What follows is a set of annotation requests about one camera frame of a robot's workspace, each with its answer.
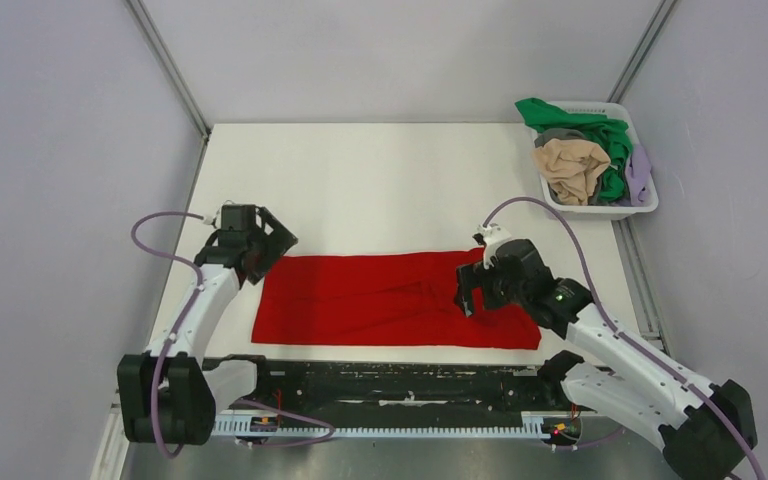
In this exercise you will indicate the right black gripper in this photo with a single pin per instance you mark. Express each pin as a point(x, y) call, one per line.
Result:
point(470, 276)

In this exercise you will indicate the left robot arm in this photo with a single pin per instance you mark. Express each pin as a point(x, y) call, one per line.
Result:
point(166, 396)

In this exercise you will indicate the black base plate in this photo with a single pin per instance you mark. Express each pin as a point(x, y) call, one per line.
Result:
point(407, 395)

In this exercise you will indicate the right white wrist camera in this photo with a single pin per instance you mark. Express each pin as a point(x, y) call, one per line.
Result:
point(491, 238)

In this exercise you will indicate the beige t shirt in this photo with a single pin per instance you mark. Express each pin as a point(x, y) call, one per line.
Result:
point(571, 168)

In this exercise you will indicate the white plastic basket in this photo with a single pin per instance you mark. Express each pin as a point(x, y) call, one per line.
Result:
point(611, 212)

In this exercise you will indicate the grey t shirt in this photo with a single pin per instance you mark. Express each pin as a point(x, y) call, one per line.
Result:
point(559, 134)

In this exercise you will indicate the white slotted cable duct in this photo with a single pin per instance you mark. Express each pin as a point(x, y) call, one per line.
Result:
point(530, 427)

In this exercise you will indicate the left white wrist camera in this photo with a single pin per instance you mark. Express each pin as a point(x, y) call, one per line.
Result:
point(214, 218)

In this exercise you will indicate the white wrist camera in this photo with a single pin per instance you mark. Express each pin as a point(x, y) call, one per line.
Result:
point(214, 218)
point(491, 238)

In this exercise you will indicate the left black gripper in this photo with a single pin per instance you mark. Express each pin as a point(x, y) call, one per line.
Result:
point(279, 238)

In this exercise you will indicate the red t shirt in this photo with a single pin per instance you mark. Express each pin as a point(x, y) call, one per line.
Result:
point(399, 300)

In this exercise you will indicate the lilac t shirt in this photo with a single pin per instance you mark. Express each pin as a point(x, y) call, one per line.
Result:
point(637, 173)

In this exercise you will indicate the green t shirt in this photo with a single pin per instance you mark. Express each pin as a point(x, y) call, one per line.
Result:
point(610, 134)

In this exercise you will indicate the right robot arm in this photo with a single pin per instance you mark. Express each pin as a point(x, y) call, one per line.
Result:
point(703, 430)

